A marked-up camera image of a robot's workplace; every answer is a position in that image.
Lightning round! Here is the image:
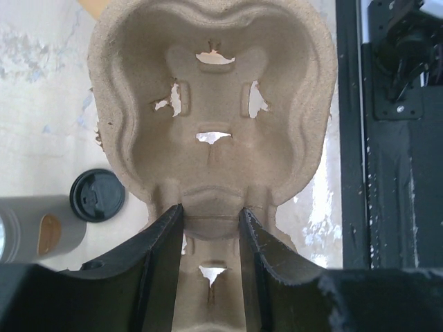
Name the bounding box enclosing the brown paper bag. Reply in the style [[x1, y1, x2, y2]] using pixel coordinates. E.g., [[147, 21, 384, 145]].
[[78, 0, 110, 20]]

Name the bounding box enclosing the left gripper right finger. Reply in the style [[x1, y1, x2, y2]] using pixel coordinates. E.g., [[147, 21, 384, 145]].
[[239, 209, 442, 331]]

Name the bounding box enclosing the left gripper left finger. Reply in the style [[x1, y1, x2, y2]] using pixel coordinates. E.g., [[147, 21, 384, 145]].
[[1, 205, 183, 331]]

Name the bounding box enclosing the grey straw holder cup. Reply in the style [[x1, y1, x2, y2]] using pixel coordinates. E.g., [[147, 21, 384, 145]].
[[1, 195, 87, 263]]

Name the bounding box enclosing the brown cup carrier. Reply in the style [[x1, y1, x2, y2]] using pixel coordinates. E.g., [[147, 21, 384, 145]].
[[88, 1, 337, 331]]

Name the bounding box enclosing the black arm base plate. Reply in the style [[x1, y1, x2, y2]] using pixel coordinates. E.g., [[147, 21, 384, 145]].
[[336, 1, 442, 269]]

